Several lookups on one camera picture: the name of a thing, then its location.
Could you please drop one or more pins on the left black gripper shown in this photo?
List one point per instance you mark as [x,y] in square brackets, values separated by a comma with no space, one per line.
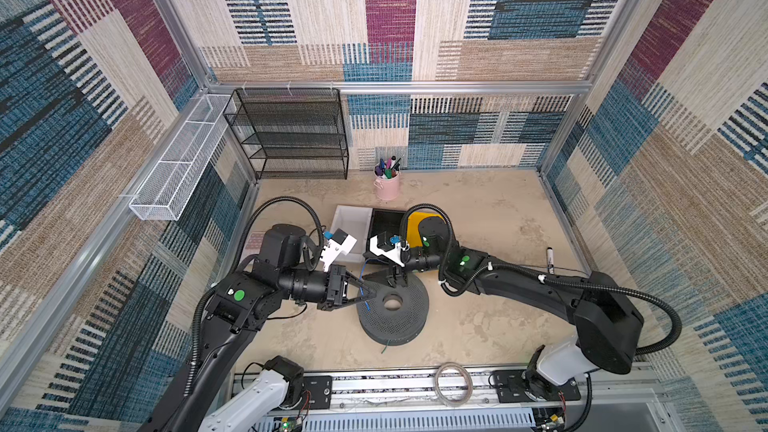
[337,280]

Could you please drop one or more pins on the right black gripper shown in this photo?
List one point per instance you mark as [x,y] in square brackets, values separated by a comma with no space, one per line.
[399,275]

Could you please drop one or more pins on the grey filament spool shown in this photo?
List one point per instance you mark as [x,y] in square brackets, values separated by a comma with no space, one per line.
[396,314]

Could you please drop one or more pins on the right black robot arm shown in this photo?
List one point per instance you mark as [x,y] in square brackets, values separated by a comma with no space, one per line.
[607,323]

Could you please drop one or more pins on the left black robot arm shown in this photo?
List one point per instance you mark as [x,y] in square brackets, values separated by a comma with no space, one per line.
[290,265]

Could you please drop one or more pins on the yellow plastic bin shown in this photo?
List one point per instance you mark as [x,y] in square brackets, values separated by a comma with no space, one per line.
[426,230]

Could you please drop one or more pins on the black plastic bin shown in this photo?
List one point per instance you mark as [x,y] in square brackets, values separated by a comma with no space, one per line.
[382,220]

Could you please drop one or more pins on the white plastic bin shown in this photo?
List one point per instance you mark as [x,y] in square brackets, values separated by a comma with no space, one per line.
[355,221]

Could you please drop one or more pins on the pink pen cup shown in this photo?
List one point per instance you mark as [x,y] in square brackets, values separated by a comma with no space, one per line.
[387,183]

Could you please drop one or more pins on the clear tubing coil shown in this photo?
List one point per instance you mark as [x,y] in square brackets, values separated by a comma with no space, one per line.
[453,385]

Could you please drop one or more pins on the black marker pen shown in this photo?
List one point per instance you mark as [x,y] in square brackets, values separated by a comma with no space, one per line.
[550,260]

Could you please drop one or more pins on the black mesh shelf rack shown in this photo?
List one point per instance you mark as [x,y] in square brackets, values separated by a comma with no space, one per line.
[290,134]

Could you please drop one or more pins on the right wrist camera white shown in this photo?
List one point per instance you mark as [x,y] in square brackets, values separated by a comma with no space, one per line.
[387,245]

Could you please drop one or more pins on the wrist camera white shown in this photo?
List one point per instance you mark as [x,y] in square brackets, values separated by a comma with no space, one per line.
[387,245]
[337,244]

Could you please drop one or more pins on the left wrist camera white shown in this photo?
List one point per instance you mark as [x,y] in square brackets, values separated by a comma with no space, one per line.
[337,244]

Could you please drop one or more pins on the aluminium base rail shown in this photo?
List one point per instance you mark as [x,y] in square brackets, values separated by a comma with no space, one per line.
[404,400]

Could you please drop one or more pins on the white wire mesh basket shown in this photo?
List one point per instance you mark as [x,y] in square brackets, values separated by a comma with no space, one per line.
[165,193]

